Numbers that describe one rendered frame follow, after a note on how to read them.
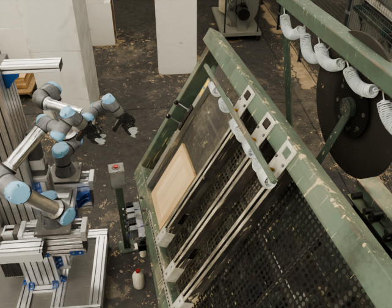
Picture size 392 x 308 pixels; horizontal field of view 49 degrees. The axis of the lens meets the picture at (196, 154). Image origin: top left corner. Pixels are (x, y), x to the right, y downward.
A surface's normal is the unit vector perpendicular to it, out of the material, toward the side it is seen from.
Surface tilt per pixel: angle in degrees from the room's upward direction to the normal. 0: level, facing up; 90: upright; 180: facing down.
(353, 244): 60
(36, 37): 90
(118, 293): 0
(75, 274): 0
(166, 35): 90
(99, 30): 90
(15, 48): 90
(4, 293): 0
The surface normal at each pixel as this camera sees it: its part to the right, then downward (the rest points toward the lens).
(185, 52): 0.09, 0.61
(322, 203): -0.84, -0.27
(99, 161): 0.00, -0.79
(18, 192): 0.72, 0.33
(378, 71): -0.97, 0.15
